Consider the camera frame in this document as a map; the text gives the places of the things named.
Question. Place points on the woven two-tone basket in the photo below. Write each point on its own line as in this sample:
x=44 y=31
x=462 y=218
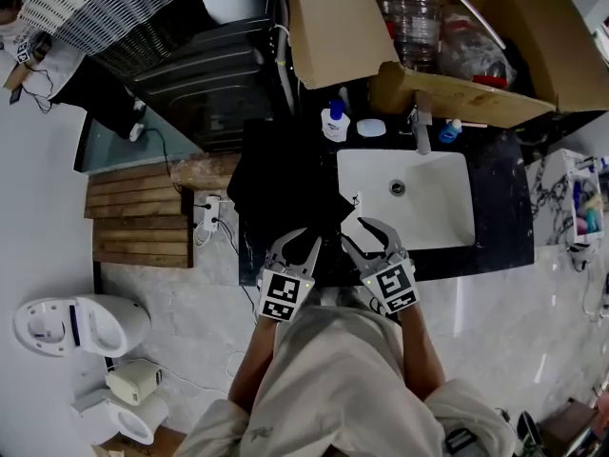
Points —
x=104 y=12

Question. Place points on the black vanity table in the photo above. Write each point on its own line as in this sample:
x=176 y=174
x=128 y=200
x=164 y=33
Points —
x=499 y=207

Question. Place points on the white sink basin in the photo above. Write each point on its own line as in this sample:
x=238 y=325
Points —
x=428 y=198

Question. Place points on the large open cardboard box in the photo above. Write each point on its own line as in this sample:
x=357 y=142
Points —
x=333 y=26

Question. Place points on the white toilet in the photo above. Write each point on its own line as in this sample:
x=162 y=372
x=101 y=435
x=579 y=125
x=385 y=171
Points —
x=123 y=417

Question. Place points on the dark grey washing machine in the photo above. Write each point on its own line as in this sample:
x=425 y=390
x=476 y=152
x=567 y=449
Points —
x=214 y=88

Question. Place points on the white helmet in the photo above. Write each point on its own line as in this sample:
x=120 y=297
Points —
x=583 y=254

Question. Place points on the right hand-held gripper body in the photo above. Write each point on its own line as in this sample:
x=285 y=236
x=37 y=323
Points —
x=392 y=286

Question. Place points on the white toilet open lid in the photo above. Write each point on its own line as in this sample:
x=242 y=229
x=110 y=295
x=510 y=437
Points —
x=102 y=324

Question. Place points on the person's right forearm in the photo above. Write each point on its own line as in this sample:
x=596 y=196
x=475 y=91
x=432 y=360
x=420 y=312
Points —
x=423 y=355

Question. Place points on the white power strip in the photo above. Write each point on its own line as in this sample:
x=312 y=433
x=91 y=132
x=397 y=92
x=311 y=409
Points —
x=212 y=214

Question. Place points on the person's beige clothing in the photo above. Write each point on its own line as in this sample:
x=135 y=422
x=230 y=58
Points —
x=342 y=388

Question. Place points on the clear plastic jug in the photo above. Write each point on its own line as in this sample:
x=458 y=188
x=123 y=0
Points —
x=409 y=17

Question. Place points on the small blue bottle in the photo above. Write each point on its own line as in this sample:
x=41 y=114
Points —
x=449 y=133

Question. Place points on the white pump bottle blue cap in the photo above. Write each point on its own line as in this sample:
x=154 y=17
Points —
x=335 y=126

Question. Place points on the marble pattern cabinet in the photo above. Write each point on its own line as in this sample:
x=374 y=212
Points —
x=547 y=198

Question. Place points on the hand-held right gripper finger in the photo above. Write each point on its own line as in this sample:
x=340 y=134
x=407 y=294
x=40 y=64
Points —
x=364 y=262
x=395 y=243

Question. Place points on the beige box appliance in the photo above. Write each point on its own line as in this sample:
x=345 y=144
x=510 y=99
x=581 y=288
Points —
x=133 y=381

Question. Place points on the wooden slat steps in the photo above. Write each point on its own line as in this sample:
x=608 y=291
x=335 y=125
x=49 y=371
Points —
x=138 y=222

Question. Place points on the long metal rod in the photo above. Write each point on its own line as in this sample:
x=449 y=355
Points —
x=476 y=14

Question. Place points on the person's left forearm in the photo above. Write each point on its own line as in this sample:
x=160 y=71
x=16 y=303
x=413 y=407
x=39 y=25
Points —
x=254 y=364

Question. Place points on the thin pale stick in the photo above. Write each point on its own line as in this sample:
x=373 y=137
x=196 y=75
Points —
x=473 y=124

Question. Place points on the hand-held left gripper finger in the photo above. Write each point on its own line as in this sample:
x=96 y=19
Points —
x=311 y=260
x=276 y=255

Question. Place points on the chrome faucet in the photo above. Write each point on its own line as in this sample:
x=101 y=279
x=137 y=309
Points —
x=421 y=133

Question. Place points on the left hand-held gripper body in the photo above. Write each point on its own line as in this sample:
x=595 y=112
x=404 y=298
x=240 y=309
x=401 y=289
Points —
x=283 y=295

